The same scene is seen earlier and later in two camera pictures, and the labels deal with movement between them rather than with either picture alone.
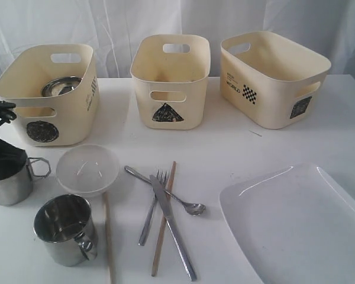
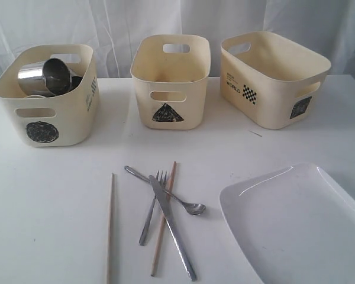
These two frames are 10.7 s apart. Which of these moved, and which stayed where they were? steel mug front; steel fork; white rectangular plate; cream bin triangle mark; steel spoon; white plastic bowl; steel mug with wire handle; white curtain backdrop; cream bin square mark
Moved: steel mug front; steel mug with wire handle; white plastic bowl
Stayed: steel fork; cream bin triangle mark; white curtain backdrop; cream bin square mark; white rectangular plate; steel spoon
